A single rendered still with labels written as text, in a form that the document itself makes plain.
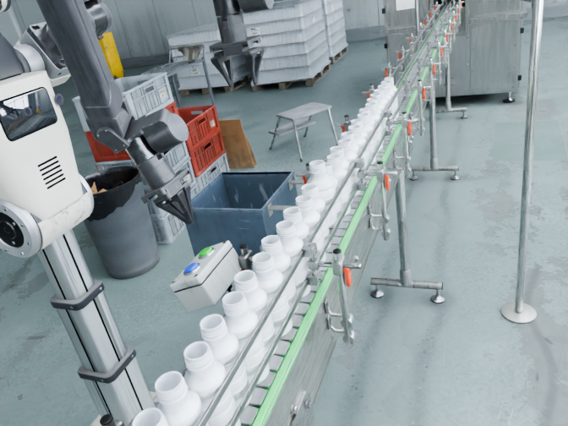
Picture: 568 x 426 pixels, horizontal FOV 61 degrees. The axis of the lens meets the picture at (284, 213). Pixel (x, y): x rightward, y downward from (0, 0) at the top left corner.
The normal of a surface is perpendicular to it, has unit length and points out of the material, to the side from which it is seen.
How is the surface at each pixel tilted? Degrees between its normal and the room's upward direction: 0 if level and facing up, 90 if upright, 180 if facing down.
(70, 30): 114
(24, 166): 90
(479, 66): 90
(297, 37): 90
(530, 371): 0
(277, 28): 90
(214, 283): 70
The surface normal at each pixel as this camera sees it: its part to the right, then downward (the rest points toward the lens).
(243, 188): -0.35, 0.47
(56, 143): 0.92, 0.02
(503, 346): -0.16, -0.88
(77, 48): 0.03, 0.77
